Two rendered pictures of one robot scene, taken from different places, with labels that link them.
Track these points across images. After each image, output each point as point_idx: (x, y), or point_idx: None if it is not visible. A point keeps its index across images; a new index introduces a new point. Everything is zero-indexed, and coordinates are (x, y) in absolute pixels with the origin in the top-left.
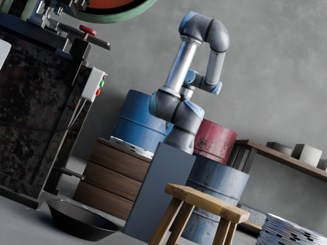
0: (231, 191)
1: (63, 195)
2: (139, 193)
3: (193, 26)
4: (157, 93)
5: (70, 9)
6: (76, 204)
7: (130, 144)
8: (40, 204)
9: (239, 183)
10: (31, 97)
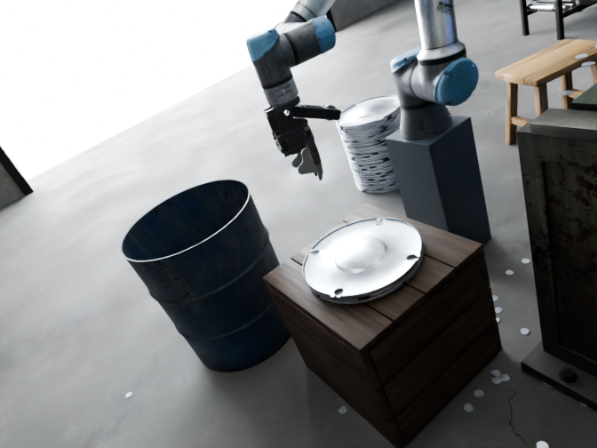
0: (234, 212)
1: (516, 364)
2: (482, 189)
3: None
4: (465, 56)
5: None
6: (514, 319)
7: (408, 224)
8: None
9: (217, 199)
10: None
